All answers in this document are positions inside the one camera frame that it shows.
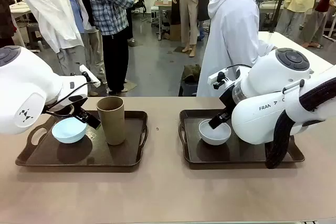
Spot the black office chair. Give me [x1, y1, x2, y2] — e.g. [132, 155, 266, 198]
[132, 0, 148, 20]

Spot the olive green cloth bundle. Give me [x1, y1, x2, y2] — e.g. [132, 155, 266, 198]
[180, 63, 202, 83]

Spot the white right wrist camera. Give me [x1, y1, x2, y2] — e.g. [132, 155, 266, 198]
[208, 68, 228, 90]

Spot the workbench with equipment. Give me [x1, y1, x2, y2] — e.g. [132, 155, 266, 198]
[151, 0, 174, 41]

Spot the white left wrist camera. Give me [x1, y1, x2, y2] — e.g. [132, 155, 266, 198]
[79, 63, 101, 88]

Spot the black braided cable sleeve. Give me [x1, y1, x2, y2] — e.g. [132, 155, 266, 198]
[264, 76, 336, 169]

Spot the tall tan cup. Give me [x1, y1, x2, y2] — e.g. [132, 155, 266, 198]
[96, 96, 125, 146]

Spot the light blue bowl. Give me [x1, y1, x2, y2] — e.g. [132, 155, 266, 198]
[51, 118, 87, 145]

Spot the white table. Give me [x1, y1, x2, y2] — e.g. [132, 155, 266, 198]
[258, 31, 335, 78]

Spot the black step stool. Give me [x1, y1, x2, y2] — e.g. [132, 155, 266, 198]
[26, 23, 45, 51]

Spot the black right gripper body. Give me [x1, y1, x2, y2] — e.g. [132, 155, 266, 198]
[219, 83, 238, 116]

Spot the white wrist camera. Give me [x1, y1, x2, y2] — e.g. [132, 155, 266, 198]
[208, 68, 228, 90]
[79, 63, 101, 88]

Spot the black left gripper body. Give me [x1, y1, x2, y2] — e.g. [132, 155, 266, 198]
[68, 95, 89, 116]

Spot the dark brown plastic tray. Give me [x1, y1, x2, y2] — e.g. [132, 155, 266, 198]
[178, 108, 306, 169]
[15, 110, 149, 174]

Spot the person in white lab coat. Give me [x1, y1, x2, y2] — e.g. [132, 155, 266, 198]
[15, 0, 106, 96]

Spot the person in dark clothes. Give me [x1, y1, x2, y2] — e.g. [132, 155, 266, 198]
[0, 0, 18, 49]

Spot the cardboard box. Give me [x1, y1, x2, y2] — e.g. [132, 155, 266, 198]
[167, 23, 182, 41]

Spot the small black stool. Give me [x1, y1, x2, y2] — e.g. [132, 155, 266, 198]
[178, 81, 198, 97]

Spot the white desk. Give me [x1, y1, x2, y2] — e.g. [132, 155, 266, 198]
[9, 1, 34, 49]

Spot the person in plaid shirt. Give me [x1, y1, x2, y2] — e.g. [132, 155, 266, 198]
[86, 0, 144, 95]

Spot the white bowl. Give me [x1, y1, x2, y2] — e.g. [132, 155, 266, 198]
[198, 119, 232, 146]

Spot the person in white hooded coat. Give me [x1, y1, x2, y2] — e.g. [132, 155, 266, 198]
[196, 0, 279, 98]

